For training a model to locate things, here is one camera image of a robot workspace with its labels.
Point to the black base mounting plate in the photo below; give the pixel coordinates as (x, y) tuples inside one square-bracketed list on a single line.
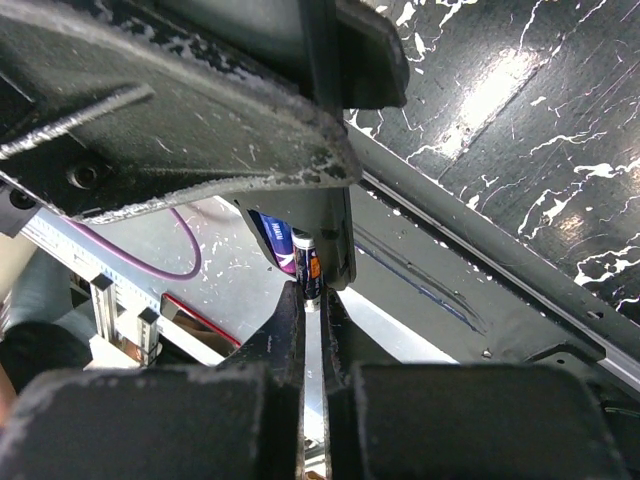
[(513, 266)]

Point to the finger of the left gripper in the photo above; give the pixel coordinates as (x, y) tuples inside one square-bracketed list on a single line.
[(374, 68), (110, 110)]

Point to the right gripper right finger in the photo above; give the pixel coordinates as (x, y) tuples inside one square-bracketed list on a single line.
[(388, 420)]

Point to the black remote control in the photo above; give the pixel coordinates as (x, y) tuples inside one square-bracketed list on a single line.
[(298, 40)]

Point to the blue purple battery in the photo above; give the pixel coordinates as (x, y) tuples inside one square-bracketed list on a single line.
[(279, 238)]

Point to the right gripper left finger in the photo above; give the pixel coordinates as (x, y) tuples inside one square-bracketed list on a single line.
[(241, 419)]

